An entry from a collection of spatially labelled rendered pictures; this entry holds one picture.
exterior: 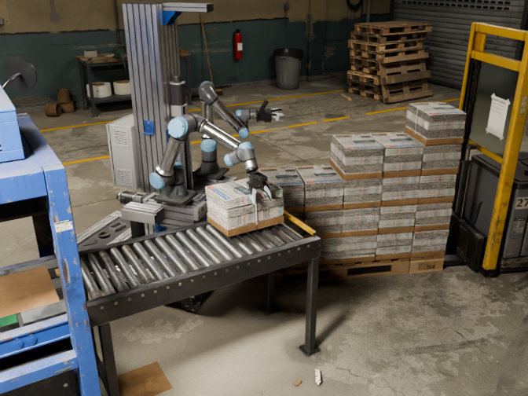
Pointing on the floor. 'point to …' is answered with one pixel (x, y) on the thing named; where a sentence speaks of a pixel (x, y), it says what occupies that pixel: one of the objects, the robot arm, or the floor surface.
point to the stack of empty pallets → (379, 39)
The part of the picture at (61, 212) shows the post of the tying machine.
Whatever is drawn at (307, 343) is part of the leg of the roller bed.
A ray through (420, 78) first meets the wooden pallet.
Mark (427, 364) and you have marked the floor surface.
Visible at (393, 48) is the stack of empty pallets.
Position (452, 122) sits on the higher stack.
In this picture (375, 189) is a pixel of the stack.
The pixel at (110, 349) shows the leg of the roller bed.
